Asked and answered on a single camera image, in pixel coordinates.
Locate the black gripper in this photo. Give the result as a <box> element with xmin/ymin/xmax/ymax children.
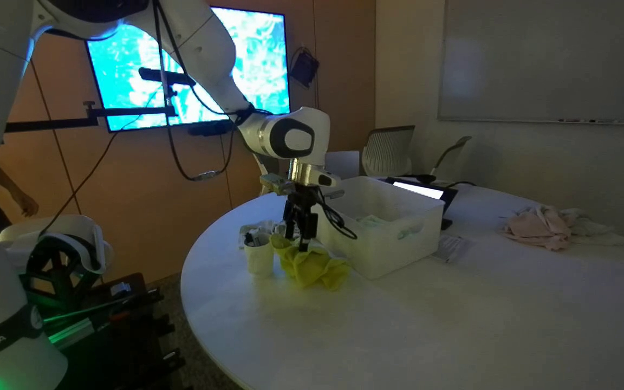
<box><xmin>281</xmin><ymin>186</ymin><xmax>322</xmax><ymax>254</ymax></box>

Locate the bright yellow cloth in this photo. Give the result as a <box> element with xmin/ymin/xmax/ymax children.
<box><xmin>271</xmin><ymin>235</ymin><xmax>353</xmax><ymax>293</ymax></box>

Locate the white waffle towel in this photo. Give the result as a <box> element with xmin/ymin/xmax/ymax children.
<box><xmin>238</xmin><ymin>220</ymin><xmax>287</xmax><ymax>247</ymax></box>

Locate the white cup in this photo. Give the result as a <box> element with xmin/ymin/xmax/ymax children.
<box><xmin>240</xmin><ymin>235</ymin><xmax>277</xmax><ymax>277</ymax></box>

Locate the white plastic basket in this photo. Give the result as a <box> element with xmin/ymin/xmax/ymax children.
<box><xmin>313</xmin><ymin>175</ymin><xmax>445</xmax><ymax>279</ymax></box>

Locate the grey mesh office chair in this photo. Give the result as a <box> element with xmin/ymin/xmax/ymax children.
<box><xmin>360</xmin><ymin>124</ymin><xmax>419</xmax><ymax>181</ymax></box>

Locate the pink cloth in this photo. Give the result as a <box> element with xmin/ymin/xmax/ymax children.
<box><xmin>503</xmin><ymin>205</ymin><xmax>576</xmax><ymax>254</ymax></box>

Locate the pale white cloth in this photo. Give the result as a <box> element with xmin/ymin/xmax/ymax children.
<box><xmin>566</xmin><ymin>206</ymin><xmax>624</xmax><ymax>247</ymax></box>

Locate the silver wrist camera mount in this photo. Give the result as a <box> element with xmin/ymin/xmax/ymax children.
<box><xmin>284</xmin><ymin>158</ymin><xmax>340</xmax><ymax>194</ymax></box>

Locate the black wall device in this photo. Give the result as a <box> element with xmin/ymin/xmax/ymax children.
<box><xmin>293</xmin><ymin>47</ymin><xmax>322</xmax><ymax>89</ymax></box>

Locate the wall television screen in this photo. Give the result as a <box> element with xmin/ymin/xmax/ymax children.
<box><xmin>82</xmin><ymin>4</ymin><xmax>295</xmax><ymax>137</ymax></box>

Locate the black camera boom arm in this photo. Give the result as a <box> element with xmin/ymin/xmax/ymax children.
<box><xmin>3</xmin><ymin>66</ymin><xmax>199</xmax><ymax>137</ymax></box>

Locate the wall whiteboard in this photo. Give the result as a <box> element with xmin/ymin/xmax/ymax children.
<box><xmin>437</xmin><ymin>0</ymin><xmax>624</xmax><ymax>130</ymax></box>

